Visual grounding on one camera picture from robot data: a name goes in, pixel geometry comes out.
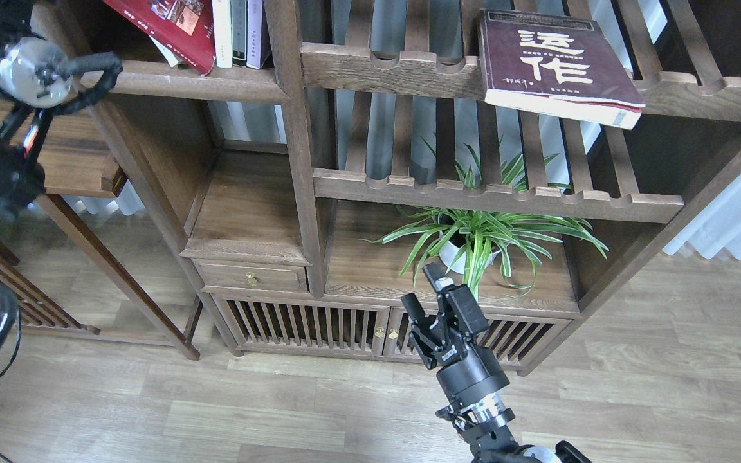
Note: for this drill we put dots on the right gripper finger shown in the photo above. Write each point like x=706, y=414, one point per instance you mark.
x=413, y=307
x=436, y=276

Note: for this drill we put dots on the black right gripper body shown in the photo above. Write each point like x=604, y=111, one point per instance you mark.
x=468, y=371

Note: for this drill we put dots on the dark maroon large book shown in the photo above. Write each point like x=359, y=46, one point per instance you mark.
x=558, y=66

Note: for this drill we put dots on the yellow green book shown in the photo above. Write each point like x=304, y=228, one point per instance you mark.
x=173, y=60

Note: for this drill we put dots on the red paperback book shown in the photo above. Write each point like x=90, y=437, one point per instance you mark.
x=185, y=27

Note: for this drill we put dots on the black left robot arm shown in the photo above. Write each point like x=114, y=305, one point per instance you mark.
x=41, y=82

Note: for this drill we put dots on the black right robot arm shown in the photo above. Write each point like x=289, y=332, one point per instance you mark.
x=486, y=430

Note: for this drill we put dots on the white plant pot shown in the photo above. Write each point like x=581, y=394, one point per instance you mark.
x=468, y=254

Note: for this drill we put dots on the green spider plant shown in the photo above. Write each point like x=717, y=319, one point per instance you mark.
x=520, y=236

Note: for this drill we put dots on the brass drawer knob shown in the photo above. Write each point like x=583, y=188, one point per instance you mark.
x=252, y=279

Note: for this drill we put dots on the wooden bookshelf unit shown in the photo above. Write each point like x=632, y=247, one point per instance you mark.
x=290, y=172

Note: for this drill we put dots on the lilac upright book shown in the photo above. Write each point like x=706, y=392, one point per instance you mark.
x=258, y=47

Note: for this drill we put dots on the dark grey upright book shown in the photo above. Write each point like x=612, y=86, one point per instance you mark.
x=238, y=28

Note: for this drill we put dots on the white upright book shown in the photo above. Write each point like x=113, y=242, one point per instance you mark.
x=222, y=11

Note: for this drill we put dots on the wooden side table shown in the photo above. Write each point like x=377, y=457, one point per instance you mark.
x=78, y=163

